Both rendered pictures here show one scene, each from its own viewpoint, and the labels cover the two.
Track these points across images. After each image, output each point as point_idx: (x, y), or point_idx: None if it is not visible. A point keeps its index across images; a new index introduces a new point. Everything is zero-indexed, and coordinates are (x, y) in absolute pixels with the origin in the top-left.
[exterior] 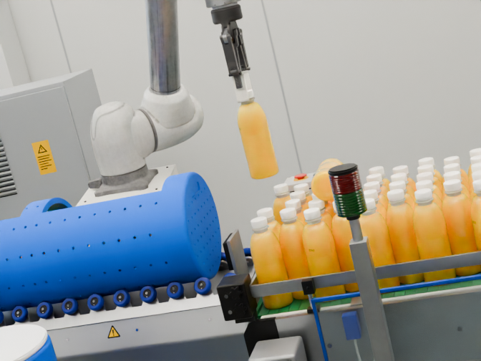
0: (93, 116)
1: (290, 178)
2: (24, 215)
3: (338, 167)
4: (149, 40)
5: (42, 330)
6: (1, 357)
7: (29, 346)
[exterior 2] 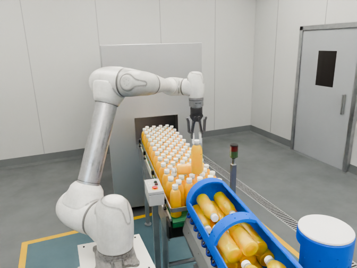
0: (121, 207)
1: (152, 191)
2: (254, 218)
3: (233, 144)
4: (105, 145)
5: (300, 219)
6: (325, 219)
7: (313, 216)
